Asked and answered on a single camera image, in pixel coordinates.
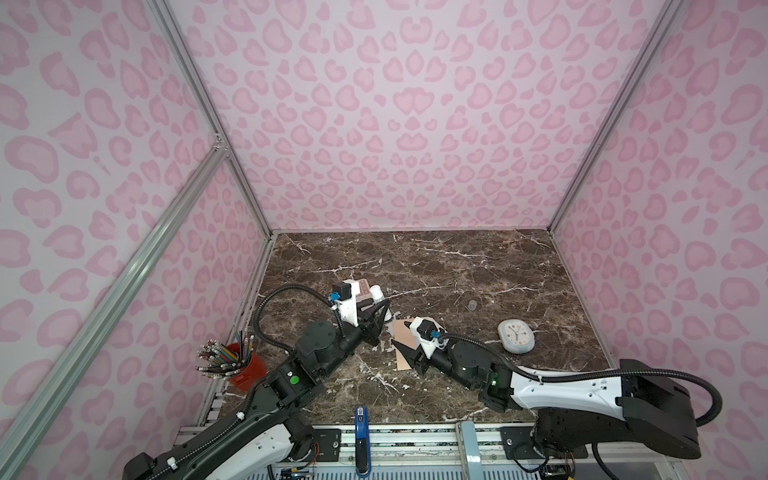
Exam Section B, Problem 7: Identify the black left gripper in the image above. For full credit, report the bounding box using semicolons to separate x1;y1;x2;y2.
319;294;389;380

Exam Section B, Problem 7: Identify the peach pink envelope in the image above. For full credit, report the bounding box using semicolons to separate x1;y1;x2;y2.
391;320;419;371

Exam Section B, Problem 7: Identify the white glue stick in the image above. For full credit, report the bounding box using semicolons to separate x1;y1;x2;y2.
370;285;392;322

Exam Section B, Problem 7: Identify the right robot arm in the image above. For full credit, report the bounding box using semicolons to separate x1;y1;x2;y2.
394;333;723;460

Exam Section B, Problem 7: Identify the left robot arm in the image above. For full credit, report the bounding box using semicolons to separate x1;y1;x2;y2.
122;298;390;479

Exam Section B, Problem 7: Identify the pink desk calculator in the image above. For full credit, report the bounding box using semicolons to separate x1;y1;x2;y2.
346;279;374;306

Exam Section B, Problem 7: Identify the white round clock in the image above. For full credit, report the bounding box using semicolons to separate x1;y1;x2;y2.
497;319;535;355

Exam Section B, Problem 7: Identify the red pencil holder cup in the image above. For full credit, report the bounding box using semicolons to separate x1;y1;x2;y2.
228;352;268;392

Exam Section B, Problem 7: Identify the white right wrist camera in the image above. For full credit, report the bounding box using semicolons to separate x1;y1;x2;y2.
409;317;447;359

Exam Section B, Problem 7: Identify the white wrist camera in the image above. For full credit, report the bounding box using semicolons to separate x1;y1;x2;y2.
409;317;447;359
329;280;358;326

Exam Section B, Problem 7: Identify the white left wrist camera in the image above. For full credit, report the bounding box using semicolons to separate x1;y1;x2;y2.
329;280;358;326

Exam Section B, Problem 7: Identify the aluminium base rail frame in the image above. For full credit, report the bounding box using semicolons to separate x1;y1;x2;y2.
211;422;688;479

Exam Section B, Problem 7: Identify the blue black tool on rail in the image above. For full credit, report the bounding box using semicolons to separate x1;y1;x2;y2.
354;405;372;478

